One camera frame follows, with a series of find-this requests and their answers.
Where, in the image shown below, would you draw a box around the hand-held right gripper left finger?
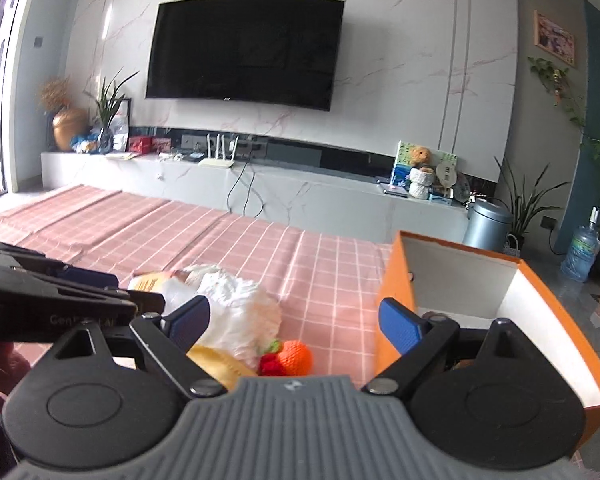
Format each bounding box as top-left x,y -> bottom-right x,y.
55,296 -> 228,401

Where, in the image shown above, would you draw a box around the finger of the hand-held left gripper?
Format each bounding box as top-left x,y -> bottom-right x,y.
0,237 -> 120,288
0,266 -> 166,313

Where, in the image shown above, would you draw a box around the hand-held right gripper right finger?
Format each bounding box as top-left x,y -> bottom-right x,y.
362,297 -> 536,401

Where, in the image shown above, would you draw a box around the pastry snack packet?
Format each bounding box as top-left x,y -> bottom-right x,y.
128,270 -> 191,295

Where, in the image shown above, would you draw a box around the yellow soft toy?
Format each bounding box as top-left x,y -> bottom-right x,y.
186,344 -> 258,392

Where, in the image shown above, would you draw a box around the orange cardboard box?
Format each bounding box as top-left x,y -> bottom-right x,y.
375,230 -> 600,461

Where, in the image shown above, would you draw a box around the white soft item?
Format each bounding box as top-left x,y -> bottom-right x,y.
180,264 -> 262,311

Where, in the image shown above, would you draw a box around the crocheted red strawberry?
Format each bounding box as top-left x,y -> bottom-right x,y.
257,340 -> 287,377

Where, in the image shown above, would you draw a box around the crocheted orange fruit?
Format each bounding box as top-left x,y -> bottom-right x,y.
279,340 -> 313,376

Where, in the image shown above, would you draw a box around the pink checked blanket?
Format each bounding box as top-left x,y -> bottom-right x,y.
0,184 -> 396,401

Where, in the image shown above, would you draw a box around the blue snack bags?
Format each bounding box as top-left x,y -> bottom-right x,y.
71,130 -> 113,155

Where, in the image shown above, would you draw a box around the grey metal trash can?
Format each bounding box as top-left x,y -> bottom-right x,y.
464,199 -> 513,252

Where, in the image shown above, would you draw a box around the golden vase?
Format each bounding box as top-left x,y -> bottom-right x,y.
52,107 -> 88,152

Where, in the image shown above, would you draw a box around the white marble television cabinet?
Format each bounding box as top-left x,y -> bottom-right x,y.
41,150 -> 468,246

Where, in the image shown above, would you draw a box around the white wifi router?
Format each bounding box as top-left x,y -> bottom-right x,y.
198,132 -> 241,168

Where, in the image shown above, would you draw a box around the round hand fan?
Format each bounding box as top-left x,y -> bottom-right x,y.
437,162 -> 458,196

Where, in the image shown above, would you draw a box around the painted canvas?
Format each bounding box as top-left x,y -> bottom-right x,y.
391,141 -> 416,188

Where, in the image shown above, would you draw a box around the green plant in glass vase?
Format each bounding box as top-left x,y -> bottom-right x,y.
82,71 -> 140,153

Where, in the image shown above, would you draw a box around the brown teddy bear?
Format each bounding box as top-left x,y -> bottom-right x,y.
408,146 -> 436,200

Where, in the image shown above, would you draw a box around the long-leaf floor plant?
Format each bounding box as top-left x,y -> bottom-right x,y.
495,157 -> 571,256

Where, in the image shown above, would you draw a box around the white printed card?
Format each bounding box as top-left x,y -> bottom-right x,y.
430,152 -> 459,176

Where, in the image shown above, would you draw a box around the dried flower bunch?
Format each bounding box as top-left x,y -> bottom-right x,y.
39,76 -> 73,111

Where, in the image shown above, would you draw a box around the large blue water bottle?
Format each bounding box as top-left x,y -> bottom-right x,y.
560,207 -> 600,283

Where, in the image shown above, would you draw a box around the glass sliding door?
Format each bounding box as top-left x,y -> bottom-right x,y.
0,0 -> 36,206

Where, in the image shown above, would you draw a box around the hanging ivy plant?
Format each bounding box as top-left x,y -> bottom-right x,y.
527,56 -> 588,131

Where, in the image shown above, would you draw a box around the black power cables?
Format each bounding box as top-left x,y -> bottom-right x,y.
227,162 -> 266,218

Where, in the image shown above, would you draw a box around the black picture frame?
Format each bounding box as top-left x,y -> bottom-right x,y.
109,98 -> 132,153

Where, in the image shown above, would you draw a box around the black wall television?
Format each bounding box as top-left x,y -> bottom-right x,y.
145,0 -> 346,112

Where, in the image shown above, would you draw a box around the framed wall picture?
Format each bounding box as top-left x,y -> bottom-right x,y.
533,10 -> 577,67

